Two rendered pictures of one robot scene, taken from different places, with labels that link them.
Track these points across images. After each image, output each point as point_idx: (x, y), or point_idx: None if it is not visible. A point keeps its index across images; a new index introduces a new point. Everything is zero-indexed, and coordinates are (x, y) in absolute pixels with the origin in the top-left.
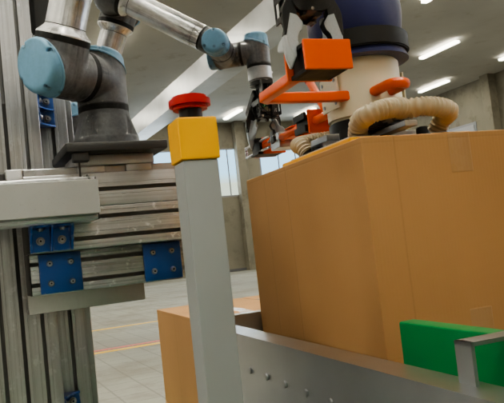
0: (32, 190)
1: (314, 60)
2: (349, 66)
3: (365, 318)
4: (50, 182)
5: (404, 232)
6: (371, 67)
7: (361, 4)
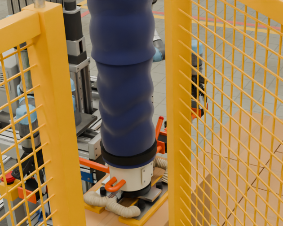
0: (14, 149)
1: (21, 196)
2: (33, 202)
3: None
4: (19, 148)
5: None
6: (113, 168)
7: (105, 141)
